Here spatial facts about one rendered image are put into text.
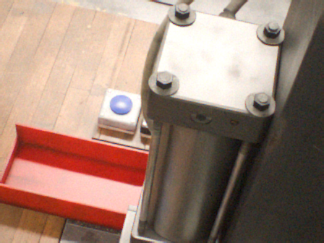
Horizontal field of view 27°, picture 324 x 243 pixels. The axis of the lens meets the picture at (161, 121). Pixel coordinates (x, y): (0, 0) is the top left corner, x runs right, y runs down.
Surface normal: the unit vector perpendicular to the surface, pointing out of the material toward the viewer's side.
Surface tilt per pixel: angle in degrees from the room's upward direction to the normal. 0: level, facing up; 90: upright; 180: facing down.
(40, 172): 0
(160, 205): 90
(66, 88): 0
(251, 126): 90
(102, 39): 0
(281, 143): 90
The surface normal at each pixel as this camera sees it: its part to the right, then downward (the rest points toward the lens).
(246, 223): -0.20, 0.79
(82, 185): 0.09, -0.58
